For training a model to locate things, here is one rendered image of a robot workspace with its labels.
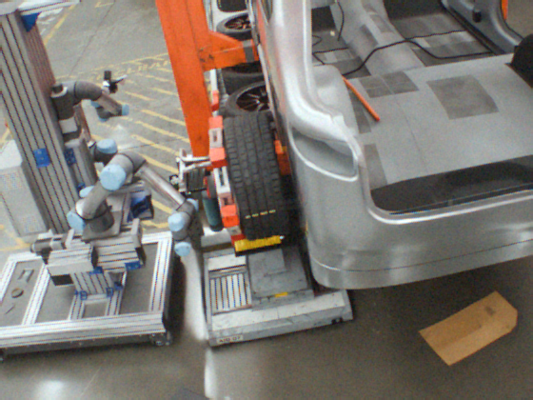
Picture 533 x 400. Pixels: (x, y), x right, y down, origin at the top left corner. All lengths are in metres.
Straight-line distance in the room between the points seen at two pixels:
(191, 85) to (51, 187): 0.98
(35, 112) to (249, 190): 1.19
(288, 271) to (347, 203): 1.43
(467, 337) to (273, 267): 1.21
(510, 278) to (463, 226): 1.47
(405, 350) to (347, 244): 1.17
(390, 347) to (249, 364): 0.79
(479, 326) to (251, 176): 1.53
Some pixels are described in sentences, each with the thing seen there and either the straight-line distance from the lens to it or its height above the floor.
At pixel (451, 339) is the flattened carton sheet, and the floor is 0.01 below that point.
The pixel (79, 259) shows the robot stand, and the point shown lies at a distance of 3.57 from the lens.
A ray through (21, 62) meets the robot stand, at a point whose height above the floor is 1.78.
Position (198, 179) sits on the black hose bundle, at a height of 1.02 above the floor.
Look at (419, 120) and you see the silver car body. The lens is 3.52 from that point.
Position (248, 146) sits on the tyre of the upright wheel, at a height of 1.13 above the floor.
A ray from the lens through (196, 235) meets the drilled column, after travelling 4.49.
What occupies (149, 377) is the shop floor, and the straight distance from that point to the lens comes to 3.80.
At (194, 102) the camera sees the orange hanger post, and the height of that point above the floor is 1.13.
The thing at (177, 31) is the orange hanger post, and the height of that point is 1.59.
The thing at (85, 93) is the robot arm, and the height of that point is 1.40.
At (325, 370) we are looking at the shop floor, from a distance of 3.58.
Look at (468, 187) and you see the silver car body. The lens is 3.28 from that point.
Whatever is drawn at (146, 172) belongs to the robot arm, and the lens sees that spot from 3.16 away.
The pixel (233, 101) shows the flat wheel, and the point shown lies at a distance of 5.21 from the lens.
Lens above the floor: 2.73
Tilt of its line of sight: 35 degrees down
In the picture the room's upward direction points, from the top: 12 degrees counter-clockwise
